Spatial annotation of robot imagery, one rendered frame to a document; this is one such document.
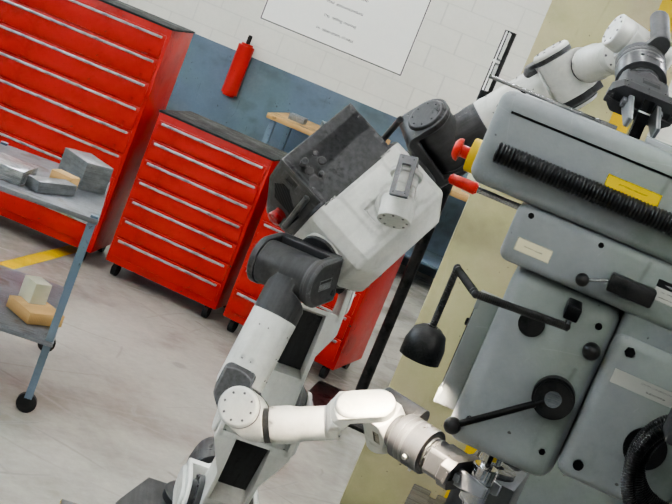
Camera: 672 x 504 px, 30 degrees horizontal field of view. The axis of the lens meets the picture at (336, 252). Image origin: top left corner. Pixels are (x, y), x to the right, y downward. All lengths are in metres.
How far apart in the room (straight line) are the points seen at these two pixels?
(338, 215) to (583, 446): 0.68
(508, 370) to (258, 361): 0.51
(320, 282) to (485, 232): 1.59
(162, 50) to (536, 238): 5.28
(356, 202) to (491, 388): 0.54
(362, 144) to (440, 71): 8.76
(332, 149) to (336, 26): 8.95
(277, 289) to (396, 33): 9.02
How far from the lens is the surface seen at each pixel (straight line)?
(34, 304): 5.20
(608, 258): 2.05
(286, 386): 2.84
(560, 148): 2.03
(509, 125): 2.03
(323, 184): 2.44
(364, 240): 2.43
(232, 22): 11.66
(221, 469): 2.94
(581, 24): 3.88
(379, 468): 4.09
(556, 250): 2.05
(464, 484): 2.23
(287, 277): 2.37
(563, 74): 2.52
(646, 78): 2.22
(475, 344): 2.18
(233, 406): 2.33
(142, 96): 7.20
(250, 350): 2.36
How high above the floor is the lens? 1.91
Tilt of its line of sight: 10 degrees down
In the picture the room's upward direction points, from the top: 22 degrees clockwise
